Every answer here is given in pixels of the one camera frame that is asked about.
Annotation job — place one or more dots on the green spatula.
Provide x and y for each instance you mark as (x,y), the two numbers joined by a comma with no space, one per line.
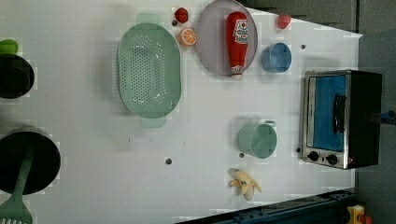
(13,210)

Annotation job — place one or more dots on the peeled banana toy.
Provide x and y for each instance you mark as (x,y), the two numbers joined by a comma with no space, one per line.
(246,183)

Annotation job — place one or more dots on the green round object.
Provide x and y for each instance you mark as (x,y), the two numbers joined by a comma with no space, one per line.
(8,46)

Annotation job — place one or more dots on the red ketchup bottle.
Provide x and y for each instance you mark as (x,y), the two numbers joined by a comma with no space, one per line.
(237,42)

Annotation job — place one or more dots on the small black pot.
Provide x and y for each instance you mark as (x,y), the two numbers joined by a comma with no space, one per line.
(17,76)

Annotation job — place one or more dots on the yellow red button box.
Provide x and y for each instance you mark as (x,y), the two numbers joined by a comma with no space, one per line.
(358,216)

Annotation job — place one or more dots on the pink strawberry toy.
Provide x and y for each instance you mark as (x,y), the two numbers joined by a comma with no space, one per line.
(283,21)

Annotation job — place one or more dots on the blue cup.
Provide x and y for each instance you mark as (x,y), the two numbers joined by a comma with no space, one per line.
(276,58)

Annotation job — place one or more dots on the black silver toaster oven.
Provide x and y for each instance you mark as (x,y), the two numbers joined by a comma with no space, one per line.
(340,120)

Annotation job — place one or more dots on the black round pot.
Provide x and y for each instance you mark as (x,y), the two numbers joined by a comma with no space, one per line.
(45,165)

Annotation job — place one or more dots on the green perforated colander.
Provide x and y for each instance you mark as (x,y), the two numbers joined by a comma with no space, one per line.
(149,70)

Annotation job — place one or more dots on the orange slice toy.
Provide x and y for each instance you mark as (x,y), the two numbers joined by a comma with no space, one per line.
(187,37)

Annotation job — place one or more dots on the green mug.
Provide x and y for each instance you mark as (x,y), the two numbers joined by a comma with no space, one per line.
(257,139)

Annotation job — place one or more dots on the dark red strawberry toy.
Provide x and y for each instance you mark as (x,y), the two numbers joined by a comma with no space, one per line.
(182,15)

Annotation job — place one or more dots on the purple round plate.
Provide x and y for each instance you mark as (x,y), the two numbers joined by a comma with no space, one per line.
(211,36)

